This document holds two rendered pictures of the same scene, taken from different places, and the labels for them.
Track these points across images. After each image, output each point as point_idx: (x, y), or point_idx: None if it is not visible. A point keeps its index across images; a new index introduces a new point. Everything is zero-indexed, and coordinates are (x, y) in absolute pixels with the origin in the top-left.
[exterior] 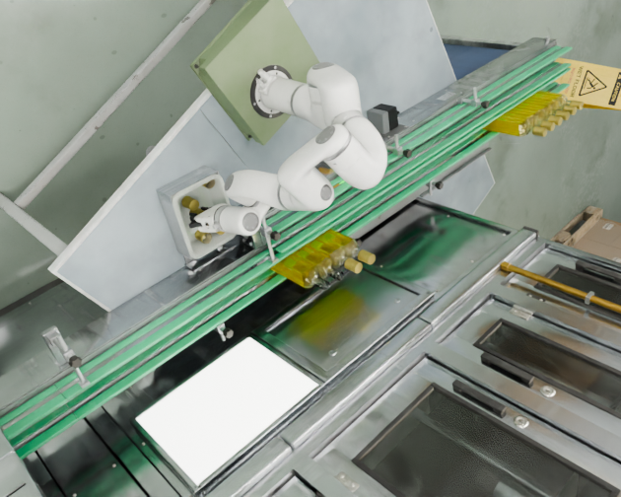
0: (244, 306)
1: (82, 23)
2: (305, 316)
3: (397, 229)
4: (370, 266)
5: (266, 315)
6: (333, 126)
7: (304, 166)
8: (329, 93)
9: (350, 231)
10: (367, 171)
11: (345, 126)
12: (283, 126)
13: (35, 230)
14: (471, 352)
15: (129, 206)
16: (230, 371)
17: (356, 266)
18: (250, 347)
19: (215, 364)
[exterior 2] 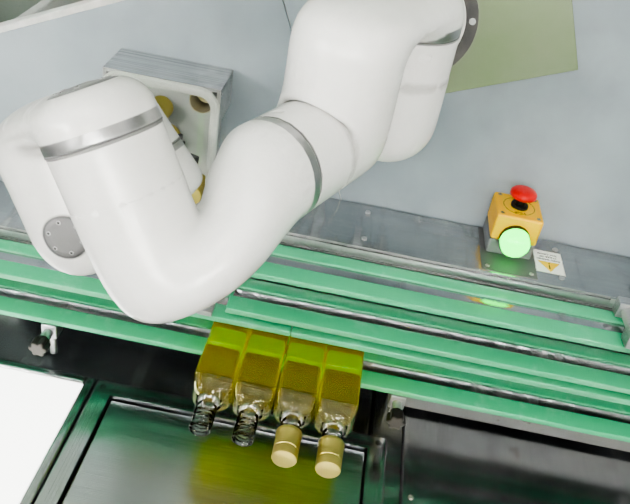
0: (109, 334)
1: None
2: (178, 439)
3: (537, 470)
4: (375, 477)
5: (173, 380)
6: (106, 79)
7: (5, 125)
8: (295, 26)
9: (410, 389)
10: (114, 264)
11: (236, 128)
12: (444, 116)
13: (32, 9)
14: None
15: (62, 42)
16: None
17: (278, 452)
18: (57, 398)
19: None
